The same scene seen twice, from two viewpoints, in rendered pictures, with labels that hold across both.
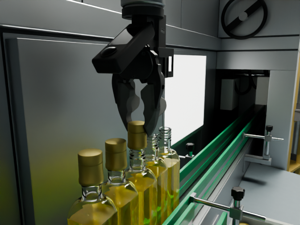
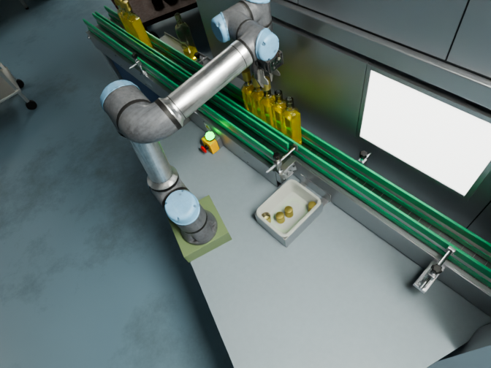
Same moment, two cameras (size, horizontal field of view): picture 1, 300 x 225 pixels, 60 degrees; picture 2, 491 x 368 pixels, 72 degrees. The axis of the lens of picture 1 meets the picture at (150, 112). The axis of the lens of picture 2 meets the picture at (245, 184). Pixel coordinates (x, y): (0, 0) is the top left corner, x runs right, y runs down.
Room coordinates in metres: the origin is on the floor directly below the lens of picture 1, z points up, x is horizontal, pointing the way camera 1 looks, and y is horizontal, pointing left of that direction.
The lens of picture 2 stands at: (0.81, -0.92, 2.03)
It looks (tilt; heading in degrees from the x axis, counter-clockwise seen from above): 56 degrees down; 122
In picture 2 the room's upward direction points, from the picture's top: 18 degrees counter-clockwise
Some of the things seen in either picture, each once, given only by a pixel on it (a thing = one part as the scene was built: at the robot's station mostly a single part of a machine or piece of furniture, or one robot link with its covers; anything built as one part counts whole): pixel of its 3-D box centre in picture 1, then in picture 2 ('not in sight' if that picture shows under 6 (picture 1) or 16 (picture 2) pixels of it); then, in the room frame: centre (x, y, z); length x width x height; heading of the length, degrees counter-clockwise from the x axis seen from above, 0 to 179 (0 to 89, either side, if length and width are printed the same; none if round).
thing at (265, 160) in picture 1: (261, 149); (430, 274); (1.09, -0.49, 0.90); 0.17 x 0.05 x 0.23; 60
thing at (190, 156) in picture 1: (184, 161); (364, 160); (0.85, -0.12, 0.94); 0.07 x 0.04 x 0.13; 60
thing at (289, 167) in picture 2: not in sight; (286, 171); (0.55, -0.16, 0.85); 0.09 x 0.04 x 0.07; 60
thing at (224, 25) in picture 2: not in sight; (234, 25); (0.42, -0.08, 1.47); 0.11 x 0.11 x 0.08; 54
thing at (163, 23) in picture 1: (145, 47); (265, 52); (0.47, 0.01, 1.31); 0.09 x 0.08 x 0.12; 149
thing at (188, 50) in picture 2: not in sight; (185, 37); (-0.15, 0.49, 1.01); 0.06 x 0.06 x 0.26; 73
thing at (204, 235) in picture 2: not in sight; (196, 223); (0.25, -0.48, 0.87); 0.15 x 0.15 x 0.10
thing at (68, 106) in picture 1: (155, 105); (358, 99); (0.79, -0.02, 1.15); 0.90 x 0.03 x 0.34; 150
